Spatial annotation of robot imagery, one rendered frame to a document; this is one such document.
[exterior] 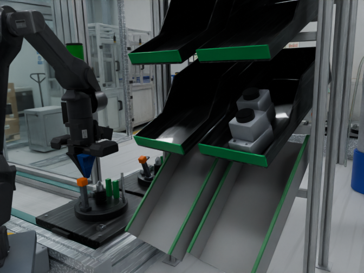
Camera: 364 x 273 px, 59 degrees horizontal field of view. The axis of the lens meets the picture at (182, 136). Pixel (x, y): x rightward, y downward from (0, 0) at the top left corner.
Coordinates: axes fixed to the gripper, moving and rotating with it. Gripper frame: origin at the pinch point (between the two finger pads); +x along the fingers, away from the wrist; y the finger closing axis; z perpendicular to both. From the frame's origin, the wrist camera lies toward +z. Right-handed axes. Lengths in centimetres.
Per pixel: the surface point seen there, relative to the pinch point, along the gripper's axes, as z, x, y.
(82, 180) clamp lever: -2.4, 3.1, -1.0
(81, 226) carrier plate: -5.6, 13.5, -2.9
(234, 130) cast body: -4.5, -13.5, -42.4
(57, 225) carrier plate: -8.0, 13.5, 2.9
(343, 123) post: 110, 6, -45
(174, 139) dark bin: -1.2, -9.9, -28.2
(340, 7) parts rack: 25, -34, -52
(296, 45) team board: 1035, -56, 210
